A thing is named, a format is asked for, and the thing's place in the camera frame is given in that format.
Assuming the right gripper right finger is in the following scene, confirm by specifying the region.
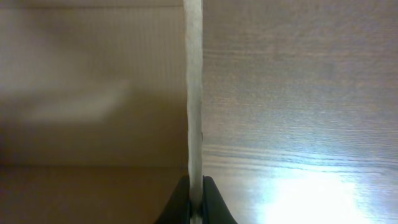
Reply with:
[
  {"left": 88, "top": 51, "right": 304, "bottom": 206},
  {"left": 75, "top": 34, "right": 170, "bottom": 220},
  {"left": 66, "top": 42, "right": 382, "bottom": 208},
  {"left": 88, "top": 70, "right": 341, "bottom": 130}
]
[{"left": 202, "top": 176, "right": 237, "bottom": 224}]

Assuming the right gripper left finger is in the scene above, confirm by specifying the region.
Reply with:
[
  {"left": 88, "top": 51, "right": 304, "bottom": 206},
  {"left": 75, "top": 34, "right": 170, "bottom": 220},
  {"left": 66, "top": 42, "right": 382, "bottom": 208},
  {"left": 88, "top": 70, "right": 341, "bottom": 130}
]
[{"left": 154, "top": 175, "right": 190, "bottom": 224}]

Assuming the brown cardboard box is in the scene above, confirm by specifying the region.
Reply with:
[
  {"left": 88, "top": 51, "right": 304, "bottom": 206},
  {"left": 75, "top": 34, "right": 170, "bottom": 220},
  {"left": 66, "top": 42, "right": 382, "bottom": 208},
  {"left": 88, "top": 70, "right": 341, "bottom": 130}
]
[{"left": 1, "top": 1, "right": 203, "bottom": 223}]

